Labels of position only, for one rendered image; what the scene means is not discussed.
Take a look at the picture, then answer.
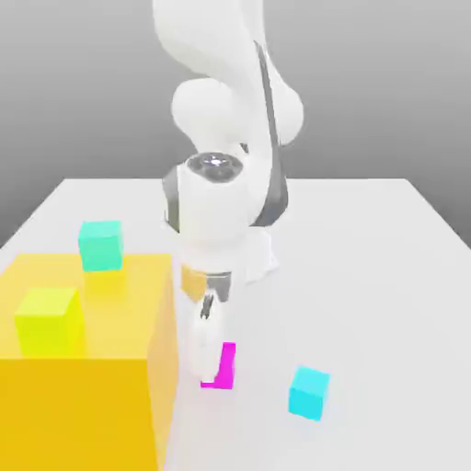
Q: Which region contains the small magenta cube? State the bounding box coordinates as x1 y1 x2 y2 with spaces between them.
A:
200 341 237 391

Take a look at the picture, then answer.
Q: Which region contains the small cyan cube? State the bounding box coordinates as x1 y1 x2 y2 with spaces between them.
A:
287 365 331 422

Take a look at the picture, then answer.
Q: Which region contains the small turquoise cube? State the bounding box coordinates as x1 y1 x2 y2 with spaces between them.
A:
77 219 124 274

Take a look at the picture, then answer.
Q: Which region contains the small yellow cube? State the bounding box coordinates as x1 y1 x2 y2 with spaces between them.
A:
13 286 86 357

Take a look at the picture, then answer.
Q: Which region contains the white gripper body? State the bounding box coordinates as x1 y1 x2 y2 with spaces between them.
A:
191 298 224 384

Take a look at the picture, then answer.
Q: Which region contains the large orange box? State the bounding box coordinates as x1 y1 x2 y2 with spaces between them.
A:
0 252 180 471

